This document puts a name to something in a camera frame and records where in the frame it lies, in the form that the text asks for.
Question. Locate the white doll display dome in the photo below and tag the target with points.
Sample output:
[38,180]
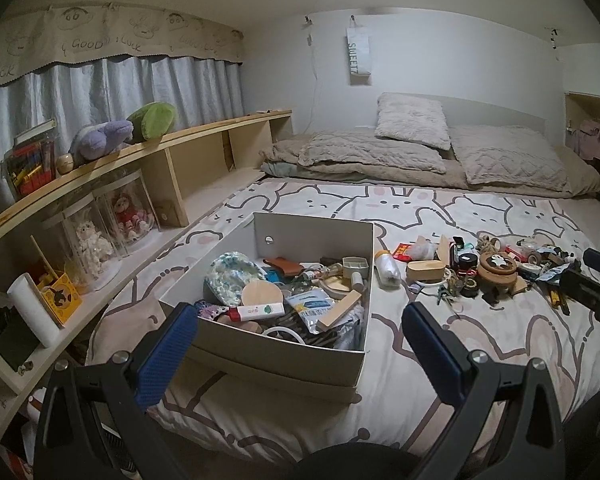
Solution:
[90,245]

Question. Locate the blue white snack packet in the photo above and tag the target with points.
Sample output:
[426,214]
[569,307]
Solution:
[550,272]
[310,310]

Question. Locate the printed bed sheet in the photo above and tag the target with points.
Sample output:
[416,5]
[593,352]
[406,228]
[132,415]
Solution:
[480,330]

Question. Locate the red doll display dome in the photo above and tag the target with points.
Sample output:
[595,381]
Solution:
[127,215]

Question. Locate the wooden oval box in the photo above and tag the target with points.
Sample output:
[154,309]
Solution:
[426,271]

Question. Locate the flat wooden block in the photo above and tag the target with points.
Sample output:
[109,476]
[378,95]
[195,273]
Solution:
[444,252]

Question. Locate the white paper roll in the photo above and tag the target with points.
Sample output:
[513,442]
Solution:
[32,310]

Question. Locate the clear box coloured items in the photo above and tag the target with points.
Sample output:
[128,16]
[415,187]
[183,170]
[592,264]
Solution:
[30,167]

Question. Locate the fluffy beige pillow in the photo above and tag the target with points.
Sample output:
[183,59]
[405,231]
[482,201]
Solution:
[412,120]

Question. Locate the wooden bedside shelf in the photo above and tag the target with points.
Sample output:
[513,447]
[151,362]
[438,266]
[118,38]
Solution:
[190,140]

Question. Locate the floral fabric pouch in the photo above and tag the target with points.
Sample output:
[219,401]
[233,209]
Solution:
[232,275]

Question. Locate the brown round trivet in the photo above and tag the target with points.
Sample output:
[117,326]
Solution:
[495,280]

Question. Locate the white plastic organizer cup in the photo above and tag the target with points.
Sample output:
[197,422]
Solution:
[356,270]

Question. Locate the quilted beige pillow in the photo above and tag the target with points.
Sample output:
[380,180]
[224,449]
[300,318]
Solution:
[510,157]
[375,152]

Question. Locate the white cardboard shoe box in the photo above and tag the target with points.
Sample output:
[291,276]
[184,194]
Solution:
[280,365]

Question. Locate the brown leather wallet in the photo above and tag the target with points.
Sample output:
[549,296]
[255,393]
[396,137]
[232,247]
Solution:
[282,266]

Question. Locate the green plush toy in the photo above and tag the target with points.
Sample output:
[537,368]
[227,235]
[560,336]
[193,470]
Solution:
[152,121]

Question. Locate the green clothes peg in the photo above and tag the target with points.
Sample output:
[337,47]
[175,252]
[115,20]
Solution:
[447,292]

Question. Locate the crumpled white plastic bag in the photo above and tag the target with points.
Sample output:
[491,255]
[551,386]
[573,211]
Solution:
[424,250]

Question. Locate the white wall banner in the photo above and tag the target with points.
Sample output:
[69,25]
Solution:
[358,55]

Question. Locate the rounded wooden piece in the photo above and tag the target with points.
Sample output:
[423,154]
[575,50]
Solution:
[260,294]

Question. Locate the wooden egg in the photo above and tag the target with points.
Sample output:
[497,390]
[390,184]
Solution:
[64,165]

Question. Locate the plastic bag roll orange core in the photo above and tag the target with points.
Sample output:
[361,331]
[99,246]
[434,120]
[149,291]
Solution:
[387,270]

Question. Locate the white tube red cap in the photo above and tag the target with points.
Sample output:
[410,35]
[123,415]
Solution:
[255,311]

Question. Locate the rectangular wooden block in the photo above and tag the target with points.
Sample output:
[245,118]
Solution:
[340,312]

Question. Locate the round panda plaque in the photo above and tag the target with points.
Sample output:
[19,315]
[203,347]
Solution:
[499,263]

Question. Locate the red snack packet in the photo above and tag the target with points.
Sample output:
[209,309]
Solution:
[402,251]

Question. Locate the white tape roll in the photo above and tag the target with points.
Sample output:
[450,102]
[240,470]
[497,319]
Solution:
[530,270]

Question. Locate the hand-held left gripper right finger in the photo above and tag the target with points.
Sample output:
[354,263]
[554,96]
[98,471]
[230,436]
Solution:
[432,355]

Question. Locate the printed curtain valance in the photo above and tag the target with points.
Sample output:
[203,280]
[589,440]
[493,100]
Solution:
[105,35]

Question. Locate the purple plush toy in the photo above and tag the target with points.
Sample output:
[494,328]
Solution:
[100,140]

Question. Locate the grey curtain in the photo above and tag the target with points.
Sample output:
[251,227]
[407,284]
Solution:
[105,100]

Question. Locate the yellow cartoon box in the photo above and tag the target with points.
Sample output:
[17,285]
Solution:
[60,300]

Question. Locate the square cork coaster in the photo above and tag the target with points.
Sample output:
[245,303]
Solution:
[520,287]

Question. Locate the black round jar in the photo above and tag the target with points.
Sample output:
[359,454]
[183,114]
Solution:
[466,263]

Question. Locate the beige folded blanket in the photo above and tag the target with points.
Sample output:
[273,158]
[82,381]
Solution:
[285,155]

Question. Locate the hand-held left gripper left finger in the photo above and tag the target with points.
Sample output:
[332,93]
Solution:
[170,355]

